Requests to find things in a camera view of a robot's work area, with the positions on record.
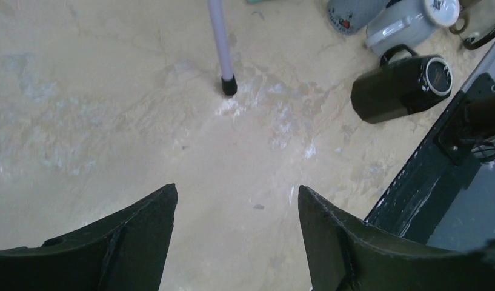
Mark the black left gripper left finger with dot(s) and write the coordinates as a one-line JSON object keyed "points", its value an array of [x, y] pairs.
{"points": [[126, 250]]}

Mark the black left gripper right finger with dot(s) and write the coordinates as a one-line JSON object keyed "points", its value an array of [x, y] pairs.
{"points": [[347, 253]]}

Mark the black mug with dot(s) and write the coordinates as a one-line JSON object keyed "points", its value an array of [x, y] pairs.
{"points": [[405, 83]]}

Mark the grey mug with lettering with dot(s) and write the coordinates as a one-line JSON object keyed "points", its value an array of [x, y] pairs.
{"points": [[349, 16]]}

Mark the light grey mug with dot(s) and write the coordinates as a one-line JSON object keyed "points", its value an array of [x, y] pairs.
{"points": [[409, 22]]}

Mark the dark blue mug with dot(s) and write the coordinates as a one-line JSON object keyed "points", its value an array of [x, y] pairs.
{"points": [[475, 42]]}

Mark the brown mug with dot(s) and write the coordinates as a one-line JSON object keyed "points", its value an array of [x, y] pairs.
{"points": [[464, 16]]}

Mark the lilac tripod stand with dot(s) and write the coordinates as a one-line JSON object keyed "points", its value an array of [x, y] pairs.
{"points": [[228, 80]]}

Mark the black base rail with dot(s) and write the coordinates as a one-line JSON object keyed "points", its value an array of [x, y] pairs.
{"points": [[444, 195]]}

